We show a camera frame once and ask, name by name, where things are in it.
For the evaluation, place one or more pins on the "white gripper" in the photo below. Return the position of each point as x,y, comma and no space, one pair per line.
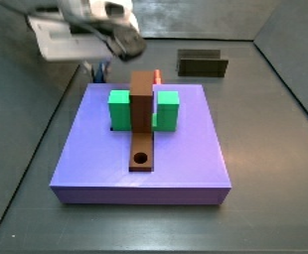
60,46

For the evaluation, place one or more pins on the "blue peg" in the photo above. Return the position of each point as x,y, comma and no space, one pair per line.
100,74

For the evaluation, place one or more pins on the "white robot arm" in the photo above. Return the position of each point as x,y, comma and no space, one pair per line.
84,30

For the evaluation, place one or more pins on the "black angled fixture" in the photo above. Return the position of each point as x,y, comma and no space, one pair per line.
202,63

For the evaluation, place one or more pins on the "red peg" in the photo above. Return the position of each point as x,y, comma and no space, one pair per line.
156,76

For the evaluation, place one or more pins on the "brown T-shaped piece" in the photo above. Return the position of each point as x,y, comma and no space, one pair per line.
140,117

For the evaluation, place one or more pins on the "green U-shaped block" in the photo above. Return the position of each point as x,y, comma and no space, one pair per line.
164,117

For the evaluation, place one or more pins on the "purple base block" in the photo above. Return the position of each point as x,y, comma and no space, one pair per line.
190,174

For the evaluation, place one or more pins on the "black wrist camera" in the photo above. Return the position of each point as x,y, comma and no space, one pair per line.
123,41

